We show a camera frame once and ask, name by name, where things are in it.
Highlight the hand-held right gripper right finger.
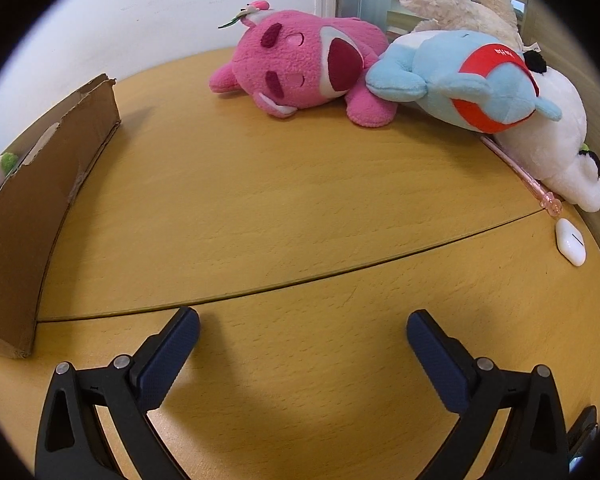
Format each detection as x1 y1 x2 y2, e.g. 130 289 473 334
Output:
406 309 567 480

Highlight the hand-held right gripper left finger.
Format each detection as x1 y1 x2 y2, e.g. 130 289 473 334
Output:
36 306 201 480

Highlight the brown cardboard box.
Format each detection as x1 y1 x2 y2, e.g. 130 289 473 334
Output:
0 73 122 360

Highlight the wooden desktop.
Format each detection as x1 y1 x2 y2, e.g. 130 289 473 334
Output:
0 45 600 480

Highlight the white earbuds case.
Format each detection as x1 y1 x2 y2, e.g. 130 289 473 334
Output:
555 218 587 267

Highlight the pink transparent pen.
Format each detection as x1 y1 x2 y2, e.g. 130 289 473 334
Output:
480 135 563 218

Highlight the white plush toy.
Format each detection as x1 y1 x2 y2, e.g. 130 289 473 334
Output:
492 50 600 212

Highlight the light blue plush toy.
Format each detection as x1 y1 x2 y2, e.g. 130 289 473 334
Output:
365 29 563 136

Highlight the pink bear plush toy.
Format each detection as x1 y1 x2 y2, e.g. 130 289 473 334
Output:
209 0 398 128

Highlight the cream fluffy plush toy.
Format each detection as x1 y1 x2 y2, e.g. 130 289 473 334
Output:
395 0 526 53

